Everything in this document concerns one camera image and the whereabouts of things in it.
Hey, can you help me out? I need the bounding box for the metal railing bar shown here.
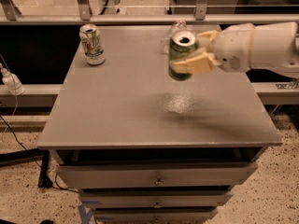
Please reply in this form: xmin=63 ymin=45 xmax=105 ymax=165
xmin=0 ymin=14 xmax=299 ymax=25

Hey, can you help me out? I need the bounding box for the middle grey drawer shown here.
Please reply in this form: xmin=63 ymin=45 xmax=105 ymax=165
xmin=80 ymin=190 xmax=232 ymax=208

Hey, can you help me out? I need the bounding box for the top grey drawer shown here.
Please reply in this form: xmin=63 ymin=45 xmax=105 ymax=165
xmin=57 ymin=162 xmax=258 ymax=189

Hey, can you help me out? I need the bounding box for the black metal stand leg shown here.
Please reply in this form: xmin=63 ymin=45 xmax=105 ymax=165
xmin=0 ymin=148 xmax=53 ymax=189

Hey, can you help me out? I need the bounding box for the grey drawer cabinet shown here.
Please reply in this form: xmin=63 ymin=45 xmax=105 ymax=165
xmin=36 ymin=23 xmax=284 ymax=224

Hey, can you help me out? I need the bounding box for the clear plastic water bottle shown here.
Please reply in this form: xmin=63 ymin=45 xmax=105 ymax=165
xmin=161 ymin=21 xmax=187 ymax=54

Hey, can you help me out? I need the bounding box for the green soda can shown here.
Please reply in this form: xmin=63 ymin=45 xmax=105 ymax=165
xmin=168 ymin=29 xmax=198 ymax=81

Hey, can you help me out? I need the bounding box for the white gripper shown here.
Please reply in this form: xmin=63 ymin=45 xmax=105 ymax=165
xmin=170 ymin=23 xmax=254 ymax=74

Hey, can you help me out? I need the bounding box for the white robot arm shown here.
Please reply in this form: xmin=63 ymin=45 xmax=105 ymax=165
xmin=170 ymin=21 xmax=299 ymax=78

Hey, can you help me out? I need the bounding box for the grey drawer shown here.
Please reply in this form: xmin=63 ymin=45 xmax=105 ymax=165
xmin=93 ymin=208 xmax=218 ymax=222
xmin=57 ymin=162 xmax=258 ymax=189
xmin=80 ymin=190 xmax=232 ymax=208

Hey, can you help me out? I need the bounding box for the white 7up can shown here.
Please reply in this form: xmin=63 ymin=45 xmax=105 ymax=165
xmin=79 ymin=24 xmax=105 ymax=65

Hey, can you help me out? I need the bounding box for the bottom grey drawer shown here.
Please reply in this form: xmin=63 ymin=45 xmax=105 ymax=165
xmin=93 ymin=208 xmax=218 ymax=222

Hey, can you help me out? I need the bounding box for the black floor cable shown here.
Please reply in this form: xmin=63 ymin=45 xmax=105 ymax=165
xmin=0 ymin=53 xmax=79 ymax=194

